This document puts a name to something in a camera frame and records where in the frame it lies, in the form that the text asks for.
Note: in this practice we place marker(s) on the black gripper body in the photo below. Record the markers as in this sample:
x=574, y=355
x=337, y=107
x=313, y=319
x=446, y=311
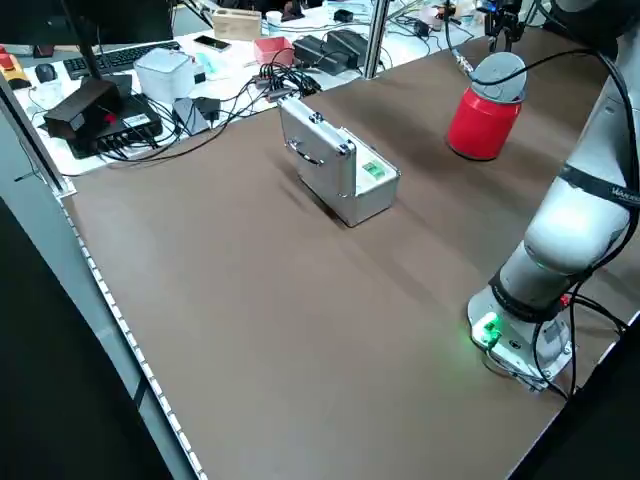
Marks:
x=507, y=10

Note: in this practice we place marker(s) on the red push-button trash can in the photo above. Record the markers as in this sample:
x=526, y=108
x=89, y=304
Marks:
x=480, y=127

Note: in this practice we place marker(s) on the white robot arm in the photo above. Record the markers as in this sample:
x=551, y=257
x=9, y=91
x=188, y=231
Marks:
x=565, y=235

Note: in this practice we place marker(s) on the red yellow emergency stop button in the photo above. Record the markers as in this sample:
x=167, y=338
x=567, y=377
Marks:
x=12, y=75

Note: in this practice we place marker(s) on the brown bottle orange cap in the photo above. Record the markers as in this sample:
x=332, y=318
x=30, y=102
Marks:
x=449, y=9

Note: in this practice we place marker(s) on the pink bowl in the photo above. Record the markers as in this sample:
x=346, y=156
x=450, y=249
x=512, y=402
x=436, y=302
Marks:
x=431, y=14

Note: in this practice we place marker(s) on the small black adapter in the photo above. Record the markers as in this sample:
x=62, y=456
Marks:
x=422, y=28

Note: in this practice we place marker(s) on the small black box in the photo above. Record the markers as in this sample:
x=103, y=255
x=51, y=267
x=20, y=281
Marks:
x=344, y=16

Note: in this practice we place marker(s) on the black power brick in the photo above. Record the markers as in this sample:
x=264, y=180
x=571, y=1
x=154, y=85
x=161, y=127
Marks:
x=342, y=45
x=310, y=50

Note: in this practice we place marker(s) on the silver aluminium case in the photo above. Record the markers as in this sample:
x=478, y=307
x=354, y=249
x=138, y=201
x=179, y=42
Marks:
x=325, y=160

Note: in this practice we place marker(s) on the small white cup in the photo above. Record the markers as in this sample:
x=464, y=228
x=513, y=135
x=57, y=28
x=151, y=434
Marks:
x=274, y=19

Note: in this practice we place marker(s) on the red open box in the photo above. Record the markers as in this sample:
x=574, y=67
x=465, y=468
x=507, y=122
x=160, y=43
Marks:
x=272, y=50

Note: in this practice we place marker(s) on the grey usb hub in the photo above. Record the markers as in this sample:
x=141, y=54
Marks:
x=270, y=92

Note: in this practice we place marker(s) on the wooden box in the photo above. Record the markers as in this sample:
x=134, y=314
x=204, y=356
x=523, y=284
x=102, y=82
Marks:
x=235, y=25

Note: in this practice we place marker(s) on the smartphone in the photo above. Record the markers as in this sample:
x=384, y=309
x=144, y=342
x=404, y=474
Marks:
x=212, y=43

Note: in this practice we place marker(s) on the teal white packet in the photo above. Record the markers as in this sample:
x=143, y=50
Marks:
x=207, y=62

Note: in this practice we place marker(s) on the black plug adapter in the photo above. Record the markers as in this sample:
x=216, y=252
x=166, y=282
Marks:
x=207, y=107

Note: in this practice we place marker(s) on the grey power adapter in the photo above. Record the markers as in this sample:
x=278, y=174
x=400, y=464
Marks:
x=190, y=117

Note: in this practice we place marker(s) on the white cube box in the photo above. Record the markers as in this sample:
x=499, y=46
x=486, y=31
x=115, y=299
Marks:
x=162, y=75

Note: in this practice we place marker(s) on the black monitor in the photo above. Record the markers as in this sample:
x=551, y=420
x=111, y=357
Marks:
x=125, y=20

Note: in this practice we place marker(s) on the black keyboard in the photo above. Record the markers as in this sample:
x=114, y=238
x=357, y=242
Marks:
x=125, y=57

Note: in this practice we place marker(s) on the black monitor stand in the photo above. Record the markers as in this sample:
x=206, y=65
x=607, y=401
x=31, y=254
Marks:
x=87, y=50

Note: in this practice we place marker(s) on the black rectangular box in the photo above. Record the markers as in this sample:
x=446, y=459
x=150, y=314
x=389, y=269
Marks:
x=80, y=107

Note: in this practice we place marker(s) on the black computer mouse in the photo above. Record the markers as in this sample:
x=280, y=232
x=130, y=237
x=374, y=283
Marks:
x=45, y=72

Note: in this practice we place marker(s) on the dark red small box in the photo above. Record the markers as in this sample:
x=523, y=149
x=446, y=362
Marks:
x=43, y=50

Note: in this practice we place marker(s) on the aluminium profile post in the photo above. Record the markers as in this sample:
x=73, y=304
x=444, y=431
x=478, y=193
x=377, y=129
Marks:
x=376, y=40

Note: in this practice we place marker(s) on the black network switch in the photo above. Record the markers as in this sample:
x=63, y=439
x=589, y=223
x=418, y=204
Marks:
x=135, y=125

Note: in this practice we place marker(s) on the grey table edge rail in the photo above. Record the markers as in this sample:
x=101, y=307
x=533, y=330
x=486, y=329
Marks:
x=85, y=300

